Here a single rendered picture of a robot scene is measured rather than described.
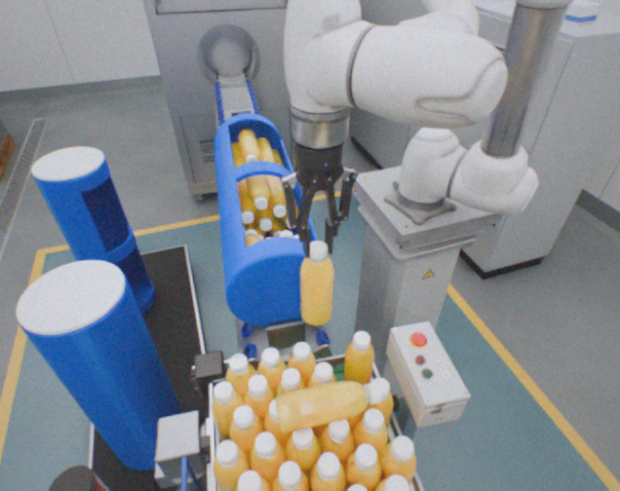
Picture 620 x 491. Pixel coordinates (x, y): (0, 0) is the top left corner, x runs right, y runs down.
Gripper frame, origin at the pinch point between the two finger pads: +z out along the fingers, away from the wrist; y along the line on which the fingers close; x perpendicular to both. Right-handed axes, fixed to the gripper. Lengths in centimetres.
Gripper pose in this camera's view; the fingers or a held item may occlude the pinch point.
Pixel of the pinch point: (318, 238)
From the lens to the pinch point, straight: 77.3
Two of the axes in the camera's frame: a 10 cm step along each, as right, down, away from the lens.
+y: -9.7, 1.6, -2.0
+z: 0.0, 7.7, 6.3
